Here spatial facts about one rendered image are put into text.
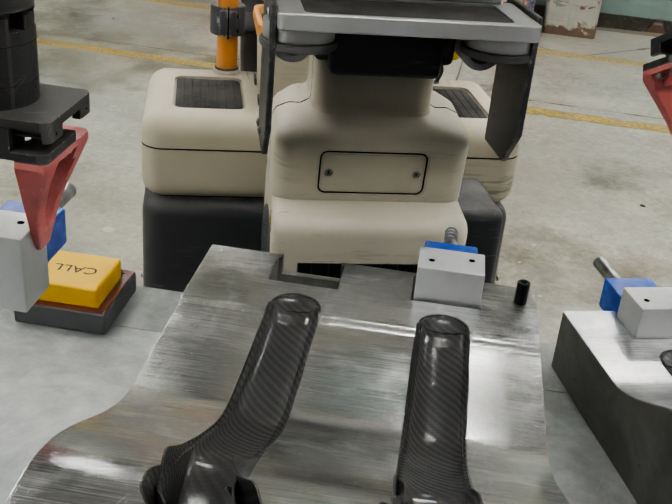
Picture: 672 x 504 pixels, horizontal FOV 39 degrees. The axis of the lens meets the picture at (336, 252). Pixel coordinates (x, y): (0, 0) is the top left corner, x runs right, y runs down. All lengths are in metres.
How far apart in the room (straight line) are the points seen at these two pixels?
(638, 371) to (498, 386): 0.15
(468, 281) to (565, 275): 2.11
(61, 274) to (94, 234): 1.97
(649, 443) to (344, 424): 0.22
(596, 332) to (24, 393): 0.45
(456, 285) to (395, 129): 0.38
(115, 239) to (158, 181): 1.45
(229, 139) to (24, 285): 0.70
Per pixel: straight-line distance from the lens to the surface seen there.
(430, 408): 0.61
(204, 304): 0.68
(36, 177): 0.58
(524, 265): 2.82
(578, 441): 0.75
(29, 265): 0.63
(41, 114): 0.58
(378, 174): 1.06
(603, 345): 0.77
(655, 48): 0.81
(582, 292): 2.73
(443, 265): 0.70
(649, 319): 0.78
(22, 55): 0.59
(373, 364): 0.63
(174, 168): 1.31
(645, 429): 0.69
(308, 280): 0.75
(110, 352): 0.79
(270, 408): 0.60
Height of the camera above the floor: 1.23
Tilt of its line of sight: 27 degrees down
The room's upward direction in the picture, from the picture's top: 5 degrees clockwise
